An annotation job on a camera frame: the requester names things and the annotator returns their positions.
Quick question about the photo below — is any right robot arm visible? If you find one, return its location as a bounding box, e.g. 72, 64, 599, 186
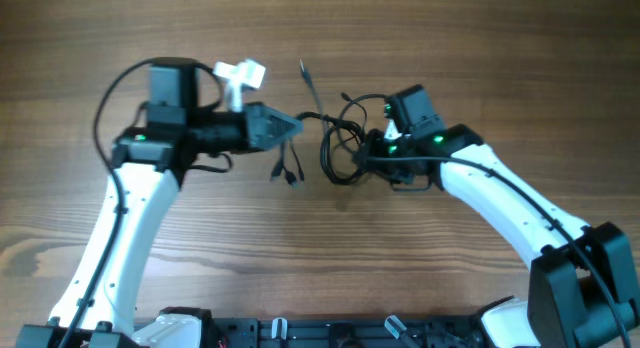
354, 85, 639, 347

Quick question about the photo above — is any black cable bundle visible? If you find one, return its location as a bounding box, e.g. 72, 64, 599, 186
269, 59, 389, 189

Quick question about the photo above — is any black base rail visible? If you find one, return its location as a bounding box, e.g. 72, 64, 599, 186
206, 315, 492, 348

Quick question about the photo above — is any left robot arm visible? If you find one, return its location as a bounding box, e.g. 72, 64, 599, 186
17, 57, 302, 347

